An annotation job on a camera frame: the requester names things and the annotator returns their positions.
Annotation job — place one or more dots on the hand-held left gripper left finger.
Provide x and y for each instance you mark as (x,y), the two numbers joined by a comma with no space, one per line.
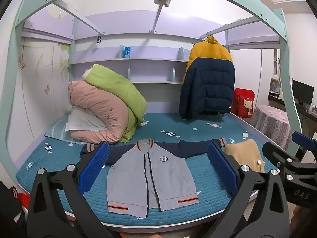
(95,166)

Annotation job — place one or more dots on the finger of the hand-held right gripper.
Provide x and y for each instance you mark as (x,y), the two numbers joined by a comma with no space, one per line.
(303,140)
(277,153)

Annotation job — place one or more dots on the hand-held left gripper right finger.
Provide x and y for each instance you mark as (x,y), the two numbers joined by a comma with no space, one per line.
(221,166)

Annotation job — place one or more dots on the tan garment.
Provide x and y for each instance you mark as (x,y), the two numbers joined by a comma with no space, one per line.
(244,153)

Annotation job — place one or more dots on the grey and navy jacket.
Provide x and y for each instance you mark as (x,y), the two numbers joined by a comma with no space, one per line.
(151,168)

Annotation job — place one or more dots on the dark desk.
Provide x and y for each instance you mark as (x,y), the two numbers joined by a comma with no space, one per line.
(307,119)

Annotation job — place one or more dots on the white pillow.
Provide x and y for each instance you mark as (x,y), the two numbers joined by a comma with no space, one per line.
(83,121)

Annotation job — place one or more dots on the black monitor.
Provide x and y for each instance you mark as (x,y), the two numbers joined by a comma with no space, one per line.
(302,93)

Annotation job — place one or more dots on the striped pillow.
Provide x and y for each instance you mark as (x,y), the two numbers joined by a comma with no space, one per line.
(58,133)

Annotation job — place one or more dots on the pink quilt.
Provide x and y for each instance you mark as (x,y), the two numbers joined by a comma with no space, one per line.
(104,111)

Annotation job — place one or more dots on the red bag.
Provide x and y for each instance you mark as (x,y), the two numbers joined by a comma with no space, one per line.
(245,101)

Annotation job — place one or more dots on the green quilt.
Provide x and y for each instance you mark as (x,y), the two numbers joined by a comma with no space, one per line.
(116,86)

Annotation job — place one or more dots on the navy and yellow puffer jacket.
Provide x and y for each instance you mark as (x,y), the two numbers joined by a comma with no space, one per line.
(210,84)

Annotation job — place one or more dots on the person's dark clothing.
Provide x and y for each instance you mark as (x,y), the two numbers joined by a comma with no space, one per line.
(10,213)

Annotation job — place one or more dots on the blue box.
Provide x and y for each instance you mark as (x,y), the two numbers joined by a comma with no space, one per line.
(127,52)

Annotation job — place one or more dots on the black tag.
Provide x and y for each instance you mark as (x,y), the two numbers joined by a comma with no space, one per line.
(99,39)

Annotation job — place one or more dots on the picture frame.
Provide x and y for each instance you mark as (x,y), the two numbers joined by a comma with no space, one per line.
(275,85)

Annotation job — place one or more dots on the lilac wall shelf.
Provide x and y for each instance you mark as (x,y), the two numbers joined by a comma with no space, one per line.
(148,62)

